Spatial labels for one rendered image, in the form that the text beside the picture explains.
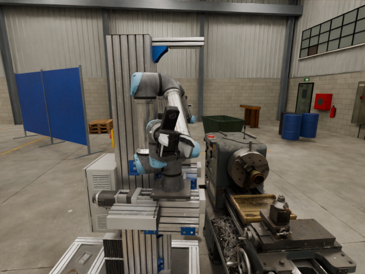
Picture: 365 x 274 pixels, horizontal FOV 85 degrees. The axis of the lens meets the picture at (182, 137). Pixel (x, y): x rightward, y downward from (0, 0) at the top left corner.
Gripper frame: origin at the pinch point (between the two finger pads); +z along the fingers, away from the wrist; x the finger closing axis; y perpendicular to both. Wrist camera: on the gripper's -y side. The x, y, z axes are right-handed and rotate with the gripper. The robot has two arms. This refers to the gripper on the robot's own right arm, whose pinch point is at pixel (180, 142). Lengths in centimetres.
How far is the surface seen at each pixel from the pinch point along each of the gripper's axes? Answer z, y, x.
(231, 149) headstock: -96, 25, -82
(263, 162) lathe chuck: -75, 30, -101
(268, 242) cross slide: -19, 54, -61
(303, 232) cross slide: -18, 50, -83
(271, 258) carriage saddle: -15, 60, -61
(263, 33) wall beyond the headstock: -938, -418, -735
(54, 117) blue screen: -663, 93, 182
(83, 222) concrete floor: -217, 166, 44
